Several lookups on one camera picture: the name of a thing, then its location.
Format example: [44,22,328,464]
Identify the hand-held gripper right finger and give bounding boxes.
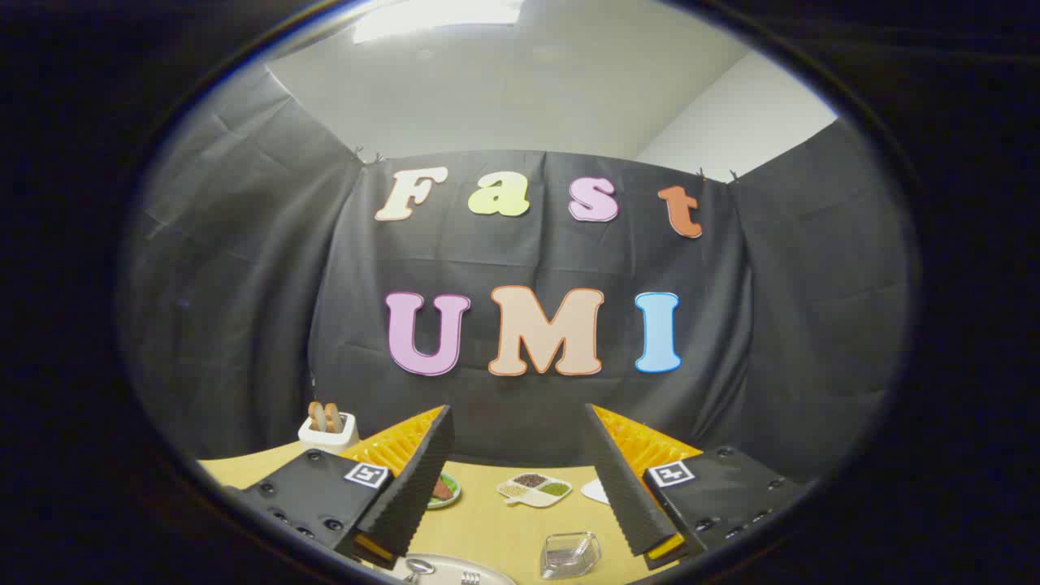
[583,403,809,571]

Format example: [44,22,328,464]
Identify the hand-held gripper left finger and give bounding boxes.
[223,405,456,570]

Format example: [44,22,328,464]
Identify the light green food plate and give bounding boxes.
[427,473,462,510]

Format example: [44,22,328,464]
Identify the large white plate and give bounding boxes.
[382,552,517,585]

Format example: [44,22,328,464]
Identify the white divided dish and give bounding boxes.
[496,473,573,509]

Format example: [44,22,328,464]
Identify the white toaster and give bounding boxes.
[298,410,359,454]

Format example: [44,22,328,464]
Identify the ceiling light panel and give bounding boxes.
[352,0,525,44]

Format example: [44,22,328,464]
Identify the metal wire cutlery rack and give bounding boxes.
[539,531,602,580]

